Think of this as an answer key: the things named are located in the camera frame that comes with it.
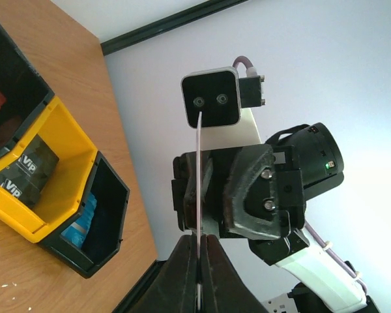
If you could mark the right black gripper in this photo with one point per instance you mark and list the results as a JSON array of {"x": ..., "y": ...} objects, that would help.
[{"x": 254, "y": 192}]

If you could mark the blue card stack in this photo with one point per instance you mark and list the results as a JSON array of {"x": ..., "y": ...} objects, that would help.
[{"x": 78, "y": 230}]

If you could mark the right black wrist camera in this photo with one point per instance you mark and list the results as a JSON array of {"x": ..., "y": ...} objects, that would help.
[{"x": 212, "y": 97}]

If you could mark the yellow card bin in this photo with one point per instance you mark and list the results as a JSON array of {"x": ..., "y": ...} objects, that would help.
[{"x": 59, "y": 148}]

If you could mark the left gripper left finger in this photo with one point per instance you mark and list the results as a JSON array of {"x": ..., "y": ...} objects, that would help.
[{"x": 174, "y": 289}]

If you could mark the black bin with blue cards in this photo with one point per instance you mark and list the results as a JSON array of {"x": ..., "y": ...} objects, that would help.
[{"x": 104, "y": 238}]

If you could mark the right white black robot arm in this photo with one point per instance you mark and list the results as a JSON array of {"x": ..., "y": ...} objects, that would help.
[{"x": 326, "y": 281}]

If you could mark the red white card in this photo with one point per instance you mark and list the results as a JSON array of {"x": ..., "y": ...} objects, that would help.
[{"x": 198, "y": 211}]

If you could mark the black aluminium frame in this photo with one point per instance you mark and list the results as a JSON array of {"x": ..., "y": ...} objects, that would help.
[{"x": 166, "y": 24}]

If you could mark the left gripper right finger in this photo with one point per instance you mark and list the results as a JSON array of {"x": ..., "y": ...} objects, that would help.
[{"x": 222, "y": 290}]

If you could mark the black bin with red cards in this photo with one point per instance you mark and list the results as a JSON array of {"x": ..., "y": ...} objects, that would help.
[{"x": 25, "y": 92}]

